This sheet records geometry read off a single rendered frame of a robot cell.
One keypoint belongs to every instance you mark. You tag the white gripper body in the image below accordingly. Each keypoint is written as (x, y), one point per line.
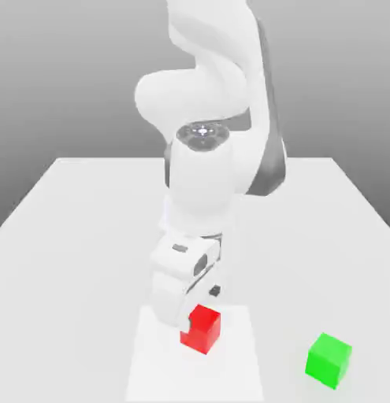
(169, 299)

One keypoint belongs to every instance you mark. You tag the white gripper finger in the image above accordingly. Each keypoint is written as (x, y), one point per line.
(184, 323)

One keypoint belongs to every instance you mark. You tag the small red cube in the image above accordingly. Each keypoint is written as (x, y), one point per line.
(204, 333)

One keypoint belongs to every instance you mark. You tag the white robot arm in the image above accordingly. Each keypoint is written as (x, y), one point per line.
(201, 176)

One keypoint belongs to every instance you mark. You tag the small green cube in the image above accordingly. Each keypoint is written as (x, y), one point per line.
(327, 362)

